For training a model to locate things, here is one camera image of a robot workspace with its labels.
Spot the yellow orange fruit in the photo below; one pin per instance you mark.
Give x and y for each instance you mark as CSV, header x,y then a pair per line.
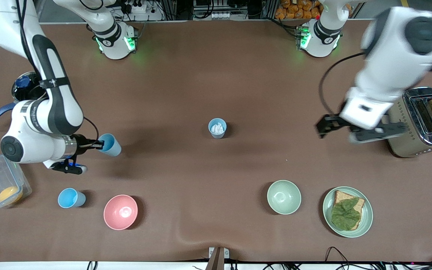
x,y
9,194

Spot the crumpled white paper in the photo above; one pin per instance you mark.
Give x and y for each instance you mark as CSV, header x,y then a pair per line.
x,y
218,128

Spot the orange snack bags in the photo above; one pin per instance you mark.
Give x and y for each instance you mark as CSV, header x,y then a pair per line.
x,y
298,9

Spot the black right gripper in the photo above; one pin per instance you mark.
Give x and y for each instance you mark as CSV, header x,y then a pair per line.
x,y
82,144

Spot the brown bread slice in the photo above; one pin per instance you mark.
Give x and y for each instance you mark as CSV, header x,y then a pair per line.
x,y
340,195

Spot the blue cup holding white paper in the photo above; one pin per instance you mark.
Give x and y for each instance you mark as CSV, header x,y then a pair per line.
x,y
217,135

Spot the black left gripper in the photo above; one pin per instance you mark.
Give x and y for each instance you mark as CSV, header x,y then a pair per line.
x,y
330,123

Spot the beige chrome toaster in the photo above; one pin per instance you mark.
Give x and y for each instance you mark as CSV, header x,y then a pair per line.
x,y
418,146

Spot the glass lid with blue knob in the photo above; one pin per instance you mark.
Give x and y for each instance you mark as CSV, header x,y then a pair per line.
x,y
23,81

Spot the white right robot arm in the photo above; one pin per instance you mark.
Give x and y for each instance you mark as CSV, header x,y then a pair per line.
x,y
56,108

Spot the green lettuce leaf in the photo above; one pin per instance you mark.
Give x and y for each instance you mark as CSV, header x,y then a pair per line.
x,y
345,214

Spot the pale green bowl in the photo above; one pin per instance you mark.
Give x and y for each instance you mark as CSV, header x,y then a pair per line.
x,y
284,197

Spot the pale green plate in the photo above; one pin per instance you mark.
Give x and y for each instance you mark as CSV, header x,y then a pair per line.
x,y
366,219

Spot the blue plastic cup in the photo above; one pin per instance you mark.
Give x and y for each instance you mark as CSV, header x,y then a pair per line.
x,y
113,146
69,198

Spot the white power strip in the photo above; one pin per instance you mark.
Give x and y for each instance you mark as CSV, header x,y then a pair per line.
x,y
139,7

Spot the metal table clamp bracket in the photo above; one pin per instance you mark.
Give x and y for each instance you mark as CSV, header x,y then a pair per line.
x,y
218,257

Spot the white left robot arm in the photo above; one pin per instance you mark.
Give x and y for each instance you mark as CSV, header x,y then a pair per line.
x,y
392,63

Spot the pink bowl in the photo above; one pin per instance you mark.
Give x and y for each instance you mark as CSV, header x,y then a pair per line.
x,y
120,212

